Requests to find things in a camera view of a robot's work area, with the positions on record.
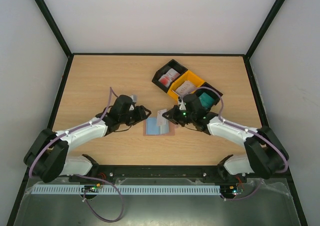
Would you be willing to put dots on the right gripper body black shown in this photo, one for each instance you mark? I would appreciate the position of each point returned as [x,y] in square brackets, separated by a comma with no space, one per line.
[175,116]

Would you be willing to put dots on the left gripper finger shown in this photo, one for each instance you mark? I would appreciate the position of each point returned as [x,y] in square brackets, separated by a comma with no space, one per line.
[144,112]
[132,121]

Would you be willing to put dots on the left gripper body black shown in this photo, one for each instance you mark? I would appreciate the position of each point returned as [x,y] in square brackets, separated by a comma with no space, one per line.
[125,119]

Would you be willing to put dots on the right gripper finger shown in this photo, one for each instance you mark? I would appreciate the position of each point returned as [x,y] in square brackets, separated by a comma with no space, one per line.
[171,114]
[174,120]

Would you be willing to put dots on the white pink credit card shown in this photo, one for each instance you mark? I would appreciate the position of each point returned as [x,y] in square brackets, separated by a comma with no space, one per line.
[160,120]

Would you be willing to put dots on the brown leather card holder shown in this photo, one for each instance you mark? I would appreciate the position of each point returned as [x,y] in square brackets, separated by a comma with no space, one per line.
[150,128]

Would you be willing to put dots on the white pink card stack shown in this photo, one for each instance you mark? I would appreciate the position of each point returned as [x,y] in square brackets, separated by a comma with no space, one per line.
[185,88]

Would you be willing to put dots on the yellow plastic bin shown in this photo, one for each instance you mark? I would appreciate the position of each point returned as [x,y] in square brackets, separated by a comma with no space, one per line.
[188,75]

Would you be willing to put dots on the black bin with teal cards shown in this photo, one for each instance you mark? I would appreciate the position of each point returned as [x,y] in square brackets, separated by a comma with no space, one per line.
[198,92]

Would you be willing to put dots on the black bin with red cards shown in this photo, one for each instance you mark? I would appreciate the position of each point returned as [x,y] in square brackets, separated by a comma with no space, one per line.
[171,64]

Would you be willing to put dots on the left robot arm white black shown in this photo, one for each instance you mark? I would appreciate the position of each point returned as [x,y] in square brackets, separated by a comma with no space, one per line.
[49,156]

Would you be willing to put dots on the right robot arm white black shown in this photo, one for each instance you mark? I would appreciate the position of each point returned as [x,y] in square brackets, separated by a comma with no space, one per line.
[264,153]

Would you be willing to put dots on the teal card stack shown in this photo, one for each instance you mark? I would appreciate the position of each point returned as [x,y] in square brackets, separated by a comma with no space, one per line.
[206,101]

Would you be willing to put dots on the red white card stack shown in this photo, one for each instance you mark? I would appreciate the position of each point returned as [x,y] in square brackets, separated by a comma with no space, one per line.
[167,78]

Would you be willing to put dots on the left controller board with leds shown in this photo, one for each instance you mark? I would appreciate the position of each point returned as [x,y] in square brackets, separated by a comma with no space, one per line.
[96,188]

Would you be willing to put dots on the controller board with leds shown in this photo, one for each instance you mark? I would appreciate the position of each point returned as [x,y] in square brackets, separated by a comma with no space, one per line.
[96,188]
[231,190]

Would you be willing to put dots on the right controller board with leds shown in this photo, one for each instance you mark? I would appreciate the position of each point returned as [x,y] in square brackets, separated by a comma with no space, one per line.
[231,190]

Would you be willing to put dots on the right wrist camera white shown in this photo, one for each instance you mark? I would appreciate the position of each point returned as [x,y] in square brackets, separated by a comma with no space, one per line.
[181,104]

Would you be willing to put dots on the black aluminium frame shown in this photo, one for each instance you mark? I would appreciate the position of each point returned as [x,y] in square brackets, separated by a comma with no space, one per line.
[41,4]

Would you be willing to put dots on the light blue slotted cable duct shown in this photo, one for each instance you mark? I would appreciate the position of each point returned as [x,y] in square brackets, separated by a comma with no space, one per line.
[193,190]

